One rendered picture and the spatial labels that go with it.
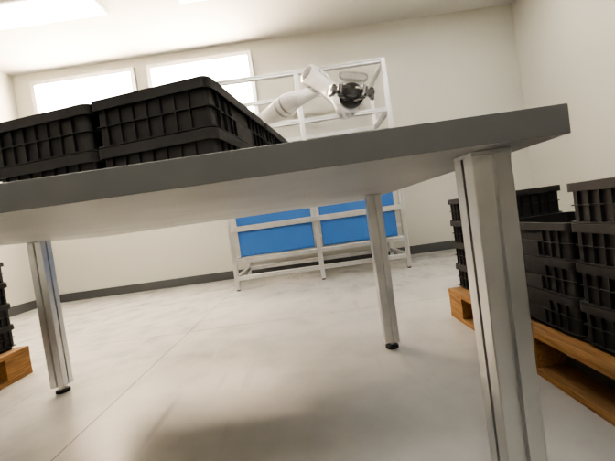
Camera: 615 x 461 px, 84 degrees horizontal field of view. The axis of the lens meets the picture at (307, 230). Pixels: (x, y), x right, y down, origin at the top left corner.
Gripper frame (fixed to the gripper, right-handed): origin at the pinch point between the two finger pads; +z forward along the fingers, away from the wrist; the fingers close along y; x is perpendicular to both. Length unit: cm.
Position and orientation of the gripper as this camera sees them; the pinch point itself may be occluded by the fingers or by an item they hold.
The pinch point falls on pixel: (352, 88)
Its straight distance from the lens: 100.6
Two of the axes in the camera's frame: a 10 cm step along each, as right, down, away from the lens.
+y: -9.9, -1.1, 0.7
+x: 0.9, -9.7, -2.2
